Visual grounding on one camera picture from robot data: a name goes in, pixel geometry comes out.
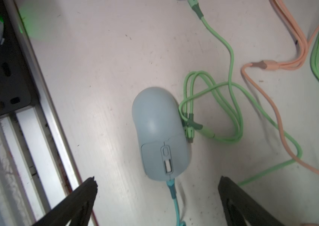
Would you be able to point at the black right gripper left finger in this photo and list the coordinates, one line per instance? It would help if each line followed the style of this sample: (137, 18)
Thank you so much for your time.
(75, 209)

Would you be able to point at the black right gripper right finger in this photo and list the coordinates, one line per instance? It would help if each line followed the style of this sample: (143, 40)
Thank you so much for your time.
(240, 208)

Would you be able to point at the light blue wireless mouse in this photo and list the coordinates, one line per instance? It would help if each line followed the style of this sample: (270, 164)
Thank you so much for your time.
(163, 146)

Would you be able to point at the aluminium front rail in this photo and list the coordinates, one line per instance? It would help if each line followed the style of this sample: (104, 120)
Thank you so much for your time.
(37, 170)

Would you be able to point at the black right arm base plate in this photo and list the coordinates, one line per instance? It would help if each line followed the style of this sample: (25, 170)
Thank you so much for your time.
(17, 90)

